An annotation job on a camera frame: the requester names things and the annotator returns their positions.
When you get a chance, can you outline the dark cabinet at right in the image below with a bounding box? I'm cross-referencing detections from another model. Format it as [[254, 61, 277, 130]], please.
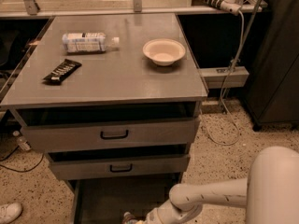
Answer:
[[242, 0, 299, 131]]

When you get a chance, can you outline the grey drawer cabinet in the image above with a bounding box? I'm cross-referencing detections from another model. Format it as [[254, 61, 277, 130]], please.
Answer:
[[0, 12, 209, 224]]

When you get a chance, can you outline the white handheld device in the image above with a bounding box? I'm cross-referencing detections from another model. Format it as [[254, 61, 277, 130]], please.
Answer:
[[201, 0, 241, 16]]

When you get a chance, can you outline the white cable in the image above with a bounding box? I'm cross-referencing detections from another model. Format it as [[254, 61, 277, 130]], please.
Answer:
[[199, 9, 246, 147]]

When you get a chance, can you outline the black snack bar wrapper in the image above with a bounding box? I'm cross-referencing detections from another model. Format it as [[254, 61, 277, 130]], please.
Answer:
[[43, 59, 81, 85]]

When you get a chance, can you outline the middle grey drawer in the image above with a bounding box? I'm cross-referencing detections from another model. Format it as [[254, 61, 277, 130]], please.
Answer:
[[49, 145, 190, 180]]

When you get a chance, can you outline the white sneaker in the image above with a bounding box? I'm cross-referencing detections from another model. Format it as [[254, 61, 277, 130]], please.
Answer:
[[0, 203, 22, 224]]

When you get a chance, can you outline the bottom grey drawer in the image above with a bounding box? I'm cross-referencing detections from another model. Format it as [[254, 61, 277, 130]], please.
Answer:
[[70, 174, 179, 224]]

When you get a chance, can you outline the grey workbench shelf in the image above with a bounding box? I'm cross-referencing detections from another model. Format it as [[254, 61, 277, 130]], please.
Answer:
[[0, 0, 269, 19]]

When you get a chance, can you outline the black floor cable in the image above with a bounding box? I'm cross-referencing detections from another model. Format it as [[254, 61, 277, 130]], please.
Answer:
[[0, 145, 45, 174]]

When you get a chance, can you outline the top grey drawer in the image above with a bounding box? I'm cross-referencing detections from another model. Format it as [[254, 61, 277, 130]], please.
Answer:
[[20, 103, 199, 152]]

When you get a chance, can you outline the clear plastic water bottle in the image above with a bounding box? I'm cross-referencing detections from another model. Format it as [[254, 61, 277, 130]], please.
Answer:
[[121, 212, 138, 224]]

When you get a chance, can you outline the grey drawer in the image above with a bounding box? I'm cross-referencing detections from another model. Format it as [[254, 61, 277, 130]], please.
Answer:
[[20, 103, 199, 152], [70, 174, 179, 224], [49, 145, 190, 180]]

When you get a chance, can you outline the white labelled bottle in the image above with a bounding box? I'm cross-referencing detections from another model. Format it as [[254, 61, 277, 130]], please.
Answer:
[[62, 33, 120, 53]]

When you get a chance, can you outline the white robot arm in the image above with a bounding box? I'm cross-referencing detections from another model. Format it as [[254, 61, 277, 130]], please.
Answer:
[[146, 147, 299, 224]]

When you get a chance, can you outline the grey power strip box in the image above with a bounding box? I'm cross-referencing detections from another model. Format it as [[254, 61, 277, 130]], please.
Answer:
[[199, 66, 249, 89]]

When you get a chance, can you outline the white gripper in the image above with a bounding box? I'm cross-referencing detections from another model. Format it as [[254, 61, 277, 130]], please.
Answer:
[[145, 209, 163, 224]]

